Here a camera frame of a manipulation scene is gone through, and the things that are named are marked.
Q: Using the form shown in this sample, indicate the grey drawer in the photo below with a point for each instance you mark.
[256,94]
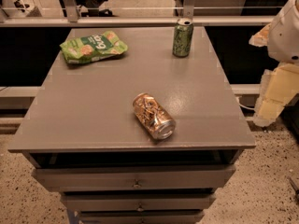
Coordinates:
[146,217]
[134,178]
[138,202]

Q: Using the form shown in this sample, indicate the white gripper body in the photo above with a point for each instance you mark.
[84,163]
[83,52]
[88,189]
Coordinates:
[285,41]

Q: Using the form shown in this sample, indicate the grey drawer cabinet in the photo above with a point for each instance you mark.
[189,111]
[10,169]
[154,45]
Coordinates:
[83,116]

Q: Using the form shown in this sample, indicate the green soda can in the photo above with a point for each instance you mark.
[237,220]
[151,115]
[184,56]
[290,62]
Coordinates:
[182,37]

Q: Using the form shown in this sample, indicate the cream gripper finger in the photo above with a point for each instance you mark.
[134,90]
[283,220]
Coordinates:
[277,89]
[260,39]

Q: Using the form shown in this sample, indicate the top grey drawer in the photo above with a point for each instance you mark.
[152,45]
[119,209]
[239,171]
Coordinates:
[134,178]

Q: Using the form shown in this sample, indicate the green snack bag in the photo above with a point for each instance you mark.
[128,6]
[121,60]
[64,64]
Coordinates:
[92,48]

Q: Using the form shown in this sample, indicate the middle grey drawer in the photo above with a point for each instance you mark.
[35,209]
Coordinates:
[138,202]

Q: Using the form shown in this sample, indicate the bottom grey drawer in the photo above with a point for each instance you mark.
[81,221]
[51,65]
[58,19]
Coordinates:
[146,217]

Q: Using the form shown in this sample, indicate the orange soda can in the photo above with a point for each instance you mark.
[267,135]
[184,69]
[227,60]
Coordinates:
[154,118]

